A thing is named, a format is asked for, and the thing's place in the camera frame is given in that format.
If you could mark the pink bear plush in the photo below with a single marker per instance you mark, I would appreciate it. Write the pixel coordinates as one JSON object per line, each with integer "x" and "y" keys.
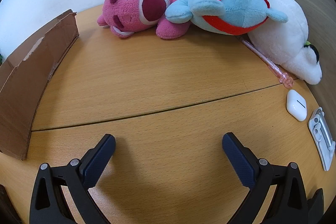
{"x": 126, "y": 17}

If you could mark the pink transparent pen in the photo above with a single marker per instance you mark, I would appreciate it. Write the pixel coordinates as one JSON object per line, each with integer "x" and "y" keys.
{"x": 282, "y": 76}

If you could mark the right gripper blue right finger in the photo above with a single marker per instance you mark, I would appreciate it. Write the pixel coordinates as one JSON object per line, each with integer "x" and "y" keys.
{"x": 241, "y": 158}

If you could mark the white earbuds case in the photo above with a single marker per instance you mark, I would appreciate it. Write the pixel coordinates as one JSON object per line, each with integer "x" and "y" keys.
{"x": 296, "y": 105}

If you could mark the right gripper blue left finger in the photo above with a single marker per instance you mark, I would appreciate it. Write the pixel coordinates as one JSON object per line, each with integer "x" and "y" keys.
{"x": 95, "y": 160}

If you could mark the white panda plush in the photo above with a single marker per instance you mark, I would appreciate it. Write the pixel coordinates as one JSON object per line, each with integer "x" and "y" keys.
{"x": 286, "y": 44}

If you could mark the blue red plush toy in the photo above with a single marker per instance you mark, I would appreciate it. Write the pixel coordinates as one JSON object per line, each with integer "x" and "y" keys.
{"x": 228, "y": 17}

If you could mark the brown cardboard box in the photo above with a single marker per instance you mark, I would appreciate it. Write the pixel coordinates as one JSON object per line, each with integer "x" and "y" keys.
{"x": 24, "y": 77}

